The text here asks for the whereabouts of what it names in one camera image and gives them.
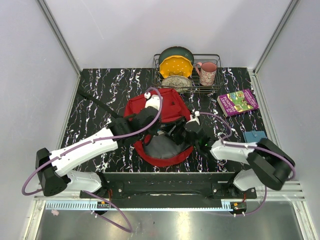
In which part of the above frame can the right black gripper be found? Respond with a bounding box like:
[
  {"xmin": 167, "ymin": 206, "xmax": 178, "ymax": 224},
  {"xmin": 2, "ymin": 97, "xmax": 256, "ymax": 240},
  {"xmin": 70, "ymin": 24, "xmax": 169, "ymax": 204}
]
[{"xmin": 160, "ymin": 116, "xmax": 199, "ymax": 149}]

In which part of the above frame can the red student backpack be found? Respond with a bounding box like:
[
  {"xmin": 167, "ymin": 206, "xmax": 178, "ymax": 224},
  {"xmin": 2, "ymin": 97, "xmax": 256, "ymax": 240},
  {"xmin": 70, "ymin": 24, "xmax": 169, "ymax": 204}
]
[{"xmin": 77, "ymin": 88, "xmax": 194, "ymax": 167}]

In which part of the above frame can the purple treehouse paperback book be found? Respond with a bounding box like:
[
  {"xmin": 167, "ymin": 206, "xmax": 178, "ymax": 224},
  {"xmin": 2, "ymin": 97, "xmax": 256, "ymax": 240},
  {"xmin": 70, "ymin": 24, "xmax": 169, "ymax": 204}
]
[{"xmin": 217, "ymin": 89, "xmax": 259, "ymax": 117}]

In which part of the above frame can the black wire dish rack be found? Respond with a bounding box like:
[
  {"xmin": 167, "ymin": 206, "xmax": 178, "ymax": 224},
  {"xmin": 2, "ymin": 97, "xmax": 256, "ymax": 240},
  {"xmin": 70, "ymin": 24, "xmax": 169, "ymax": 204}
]
[{"xmin": 152, "ymin": 53, "xmax": 223, "ymax": 92}]

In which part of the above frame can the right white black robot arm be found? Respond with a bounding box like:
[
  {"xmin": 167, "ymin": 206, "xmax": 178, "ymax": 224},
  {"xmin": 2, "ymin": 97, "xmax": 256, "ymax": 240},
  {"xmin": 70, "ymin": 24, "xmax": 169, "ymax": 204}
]
[{"xmin": 168, "ymin": 119, "xmax": 296, "ymax": 199}]

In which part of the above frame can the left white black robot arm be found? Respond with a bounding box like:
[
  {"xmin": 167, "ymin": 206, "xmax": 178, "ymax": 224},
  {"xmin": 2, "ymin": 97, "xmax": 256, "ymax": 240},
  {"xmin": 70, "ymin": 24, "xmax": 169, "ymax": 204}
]
[{"xmin": 36, "ymin": 106, "xmax": 160, "ymax": 198}]

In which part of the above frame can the grey patterned small plate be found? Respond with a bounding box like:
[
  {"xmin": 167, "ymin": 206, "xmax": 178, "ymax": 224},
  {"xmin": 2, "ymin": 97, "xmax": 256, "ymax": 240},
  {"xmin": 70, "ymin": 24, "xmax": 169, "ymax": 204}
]
[{"xmin": 161, "ymin": 75, "xmax": 193, "ymax": 92}]

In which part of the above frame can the blue card wallet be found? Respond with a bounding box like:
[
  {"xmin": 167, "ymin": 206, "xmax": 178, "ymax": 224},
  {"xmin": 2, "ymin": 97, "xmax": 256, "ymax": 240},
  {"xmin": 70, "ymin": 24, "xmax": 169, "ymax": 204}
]
[{"xmin": 243, "ymin": 130, "xmax": 267, "ymax": 143}]

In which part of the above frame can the pink patterned mug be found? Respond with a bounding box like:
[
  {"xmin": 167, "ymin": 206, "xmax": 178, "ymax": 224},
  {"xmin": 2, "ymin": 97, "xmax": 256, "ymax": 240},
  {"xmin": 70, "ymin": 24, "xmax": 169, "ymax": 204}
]
[{"xmin": 195, "ymin": 62, "xmax": 218, "ymax": 87}]

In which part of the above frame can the yellow dotted plate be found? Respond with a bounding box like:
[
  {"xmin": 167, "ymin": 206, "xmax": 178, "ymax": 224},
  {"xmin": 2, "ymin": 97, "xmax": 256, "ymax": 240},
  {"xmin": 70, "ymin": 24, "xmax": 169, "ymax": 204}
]
[{"xmin": 159, "ymin": 55, "xmax": 193, "ymax": 79}]

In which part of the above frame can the dark green plate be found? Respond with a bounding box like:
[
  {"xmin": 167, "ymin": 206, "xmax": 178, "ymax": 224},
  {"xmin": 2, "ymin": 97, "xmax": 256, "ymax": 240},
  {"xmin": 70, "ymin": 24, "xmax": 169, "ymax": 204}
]
[{"xmin": 158, "ymin": 46, "xmax": 194, "ymax": 65}]

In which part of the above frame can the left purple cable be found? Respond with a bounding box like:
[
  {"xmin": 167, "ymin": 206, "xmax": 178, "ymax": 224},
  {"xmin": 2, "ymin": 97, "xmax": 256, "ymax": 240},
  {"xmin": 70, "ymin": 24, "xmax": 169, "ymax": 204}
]
[{"xmin": 21, "ymin": 87, "xmax": 163, "ymax": 233}]

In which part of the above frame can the purple cable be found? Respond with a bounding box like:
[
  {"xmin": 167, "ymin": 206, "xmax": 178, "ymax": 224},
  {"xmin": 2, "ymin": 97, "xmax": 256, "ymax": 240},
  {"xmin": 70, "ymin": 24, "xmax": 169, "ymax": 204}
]
[
  {"xmin": 21, "ymin": 87, "xmax": 163, "ymax": 233},
  {"xmin": 197, "ymin": 111, "xmax": 297, "ymax": 217}
]

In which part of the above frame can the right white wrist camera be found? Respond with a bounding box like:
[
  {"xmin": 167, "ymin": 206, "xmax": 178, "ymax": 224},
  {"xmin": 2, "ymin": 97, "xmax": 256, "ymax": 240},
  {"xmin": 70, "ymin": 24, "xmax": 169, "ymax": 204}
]
[{"xmin": 188, "ymin": 111, "xmax": 200, "ymax": 125}]

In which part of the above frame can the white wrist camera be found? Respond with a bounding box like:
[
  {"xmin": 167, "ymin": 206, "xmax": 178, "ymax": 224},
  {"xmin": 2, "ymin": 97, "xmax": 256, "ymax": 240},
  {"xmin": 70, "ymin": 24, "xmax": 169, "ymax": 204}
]
[
  {"xmin": 188, "ymin": 111, "xmax": 200, "ymax": 125},
  {"xmin": 144, "ymin": 92, "xmax": 163, "ymax": 111}
]

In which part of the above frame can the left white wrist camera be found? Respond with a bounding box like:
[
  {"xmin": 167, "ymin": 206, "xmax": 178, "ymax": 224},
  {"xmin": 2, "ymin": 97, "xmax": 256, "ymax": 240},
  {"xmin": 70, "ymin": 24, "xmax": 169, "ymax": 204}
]
[{"xmin": 144, "ymin": 92, "xmax": 163, "ymax": 111}]

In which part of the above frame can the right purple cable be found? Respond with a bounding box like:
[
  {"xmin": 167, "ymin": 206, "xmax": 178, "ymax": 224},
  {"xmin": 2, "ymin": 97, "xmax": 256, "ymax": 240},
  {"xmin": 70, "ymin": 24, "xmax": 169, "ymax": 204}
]
[{"xmin": 197, "ymin": 111, "xmax": 297, "ymax": 217}]

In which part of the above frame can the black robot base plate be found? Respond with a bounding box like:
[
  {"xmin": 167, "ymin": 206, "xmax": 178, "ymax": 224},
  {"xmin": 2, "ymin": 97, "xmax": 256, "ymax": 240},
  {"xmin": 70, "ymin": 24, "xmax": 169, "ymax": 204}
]
[{"xmin": 94, "ymin": 172, "xmax": 257, "ymax": 200}]

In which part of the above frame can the aluminium frame rail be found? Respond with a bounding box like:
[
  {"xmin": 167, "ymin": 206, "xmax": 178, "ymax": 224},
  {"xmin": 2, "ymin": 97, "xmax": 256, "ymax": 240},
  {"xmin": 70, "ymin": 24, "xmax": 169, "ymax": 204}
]
[{"xmin": 36, "ymin": 0, "xmax": 82, "ymax": 76}]

